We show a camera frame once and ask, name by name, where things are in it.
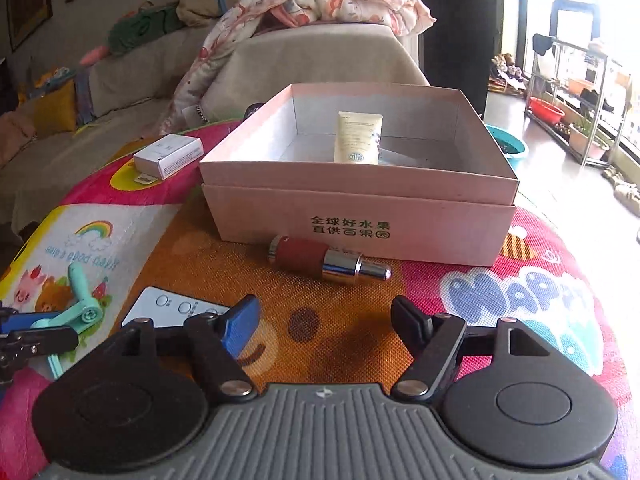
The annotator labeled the colourful play mat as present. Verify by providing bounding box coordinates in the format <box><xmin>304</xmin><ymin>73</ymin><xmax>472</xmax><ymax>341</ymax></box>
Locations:
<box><xmin>1</xmin><ymin>142</ymin><xmax>639</xmax><ymax>479</ymax></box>

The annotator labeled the pink cardboard box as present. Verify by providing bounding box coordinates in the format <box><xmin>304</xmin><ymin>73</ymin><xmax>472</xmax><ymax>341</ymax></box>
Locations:
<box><xmin>200</xmin><ymin>82</ymin><xmax>518</xmax><ymax>266</ymax></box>

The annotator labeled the teal wash basin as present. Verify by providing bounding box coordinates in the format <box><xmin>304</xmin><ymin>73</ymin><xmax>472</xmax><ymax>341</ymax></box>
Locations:
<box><xmin>486</xmin><ymin>125</ymin><xmax>529</xmax><ymax>171</ymax></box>

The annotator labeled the cream lotion tube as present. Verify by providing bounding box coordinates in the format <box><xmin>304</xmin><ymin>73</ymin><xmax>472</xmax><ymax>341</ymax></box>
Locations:
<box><xmin>333</xmin><ymin>112</ymin><xmax>383</xmax><ymax>165</ymax></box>

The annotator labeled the beige covered sofa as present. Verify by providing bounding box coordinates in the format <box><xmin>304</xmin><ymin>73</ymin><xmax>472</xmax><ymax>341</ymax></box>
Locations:
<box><xmin>1</xmin><ymin>24</ymin><xmax>426</xmax><ymax>234</ymax></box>

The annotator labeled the pink floral blanket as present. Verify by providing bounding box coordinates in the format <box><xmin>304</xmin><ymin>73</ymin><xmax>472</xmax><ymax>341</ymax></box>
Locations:
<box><xmin>158</xmin><ymin>0</ymin><xmax>436</xmax><ymax>136</ymax></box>

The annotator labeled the yellow cushion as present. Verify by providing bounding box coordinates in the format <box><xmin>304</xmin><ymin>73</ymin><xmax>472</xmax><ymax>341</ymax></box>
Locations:
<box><xmin>32</xmin><ymin>80</ymin><xmax>76</xmax><ymax>139</ymax></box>

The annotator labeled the white remote control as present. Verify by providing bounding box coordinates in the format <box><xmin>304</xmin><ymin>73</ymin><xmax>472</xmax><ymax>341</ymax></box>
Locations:
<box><xmin>120</xmin><ymin>286</ymin><xmax>229</xmax><ymax>327</ymax></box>

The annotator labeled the red plastic basin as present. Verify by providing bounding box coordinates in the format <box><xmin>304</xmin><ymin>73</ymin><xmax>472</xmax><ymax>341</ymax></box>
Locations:
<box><xmin>528</xmin><ymin>96</ymin><xmax>565</xmax><ymax>126</ymax></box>

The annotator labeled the green plush toy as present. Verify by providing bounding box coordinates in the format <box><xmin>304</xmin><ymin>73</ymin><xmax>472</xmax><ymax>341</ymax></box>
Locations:
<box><xmin>107</xmin><ymin>2</ymin><xmax>184</xmax><ymax>55</ymax></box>

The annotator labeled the red silver dropper bottle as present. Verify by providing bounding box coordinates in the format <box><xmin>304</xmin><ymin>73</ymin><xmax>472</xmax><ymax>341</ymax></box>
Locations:
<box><xmin>268</xmin><ymin>235</ymin><xmax>393</xmax><ymax>285</ymax></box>

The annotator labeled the metal plant shelf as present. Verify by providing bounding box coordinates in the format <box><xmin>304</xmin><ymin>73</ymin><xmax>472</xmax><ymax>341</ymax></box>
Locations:
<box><xmin>525</xmin><ymin>34</ymin><xmax>634</xmax><ymax>168</ymax></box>

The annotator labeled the beige pillow blue strap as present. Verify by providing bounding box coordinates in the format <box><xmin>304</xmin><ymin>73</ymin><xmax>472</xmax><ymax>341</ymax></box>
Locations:
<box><xmin>176</xmin><ymin>0</ymin><xmax>241</xmax><ymax>27</ymax></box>

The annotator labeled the teal plastic phone stand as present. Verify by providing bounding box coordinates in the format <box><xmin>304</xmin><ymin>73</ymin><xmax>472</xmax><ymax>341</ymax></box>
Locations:
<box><xmin>29</xmin><ymin>261</ymin><xmax>106</xmax><ymax>380</ymax></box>

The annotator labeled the white USB-C cable box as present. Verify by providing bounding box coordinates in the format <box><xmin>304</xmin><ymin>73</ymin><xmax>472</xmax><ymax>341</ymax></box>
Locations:
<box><xmin>134</xmin><ymin>134</ymin><xmax>204</xmax><ymax>180</ymax></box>

